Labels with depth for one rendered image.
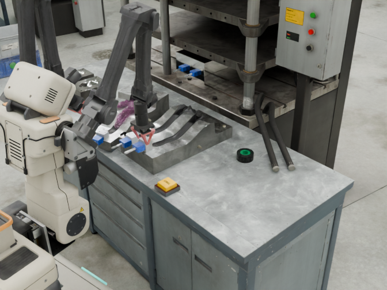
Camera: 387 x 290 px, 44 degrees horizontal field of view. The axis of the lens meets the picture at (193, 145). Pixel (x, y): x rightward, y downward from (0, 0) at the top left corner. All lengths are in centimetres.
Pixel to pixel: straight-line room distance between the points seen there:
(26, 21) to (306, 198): 132
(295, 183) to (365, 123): 237
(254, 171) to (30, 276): 104
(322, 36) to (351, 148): 180
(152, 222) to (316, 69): 109
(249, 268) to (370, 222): 156
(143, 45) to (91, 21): 467
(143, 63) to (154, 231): 88
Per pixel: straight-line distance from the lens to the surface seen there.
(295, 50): 248
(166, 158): 215
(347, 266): 295
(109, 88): 172
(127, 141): 220
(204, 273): 215
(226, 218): 190
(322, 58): 239
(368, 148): 405
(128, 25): 169
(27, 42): 201
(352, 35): 319
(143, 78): 192
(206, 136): 227
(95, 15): 648
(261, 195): 202
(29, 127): 174
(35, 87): 175
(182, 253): 222
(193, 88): 298
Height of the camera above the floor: 202
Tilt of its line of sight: 31 degrees down
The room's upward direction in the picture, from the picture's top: 1 degrees counter-clockwise
